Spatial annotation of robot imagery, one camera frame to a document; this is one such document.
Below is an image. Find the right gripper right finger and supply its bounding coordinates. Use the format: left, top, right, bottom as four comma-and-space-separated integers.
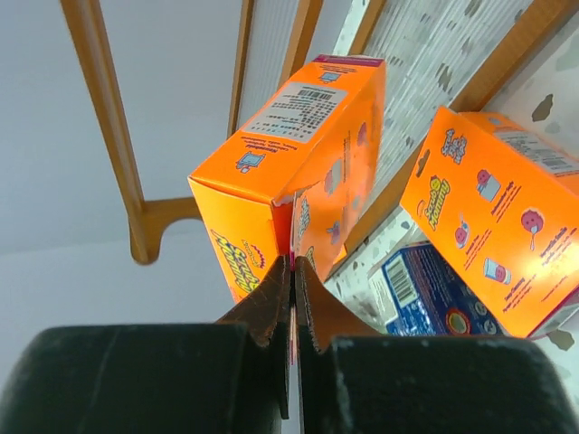
294, 257, 578, 433

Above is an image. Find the orange Scrub Mommy box back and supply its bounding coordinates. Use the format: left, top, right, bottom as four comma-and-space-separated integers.
400, 107, 578, 337

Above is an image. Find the orange pink Scrub Mommy box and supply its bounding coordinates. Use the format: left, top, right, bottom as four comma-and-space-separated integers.
188, 55, 387, 301

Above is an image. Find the wooden three-tier shelf rack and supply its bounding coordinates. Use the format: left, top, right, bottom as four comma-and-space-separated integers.
61, 1, 578, 265

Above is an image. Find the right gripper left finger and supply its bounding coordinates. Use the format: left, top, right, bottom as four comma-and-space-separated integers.
1, 256, 292, 433

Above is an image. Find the blue green sponge pack right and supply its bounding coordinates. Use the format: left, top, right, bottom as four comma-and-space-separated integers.
368, 242, 503, 336

